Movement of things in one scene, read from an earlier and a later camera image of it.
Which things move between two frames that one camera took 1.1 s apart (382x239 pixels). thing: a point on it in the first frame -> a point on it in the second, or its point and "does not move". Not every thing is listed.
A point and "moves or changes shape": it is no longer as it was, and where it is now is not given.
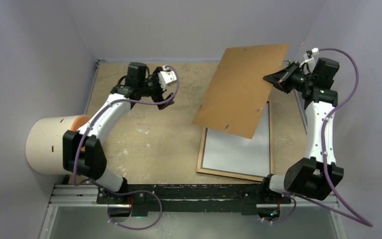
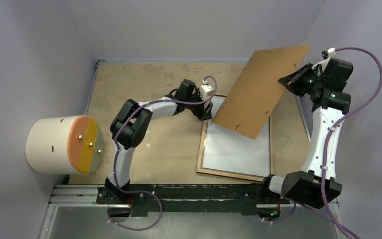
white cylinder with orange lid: x=44 y=142 does not move
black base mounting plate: x=193 y=199 does not move
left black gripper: x=159 y=97 -> x=199 y=112
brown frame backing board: x=238 y=93 moves or changes shape
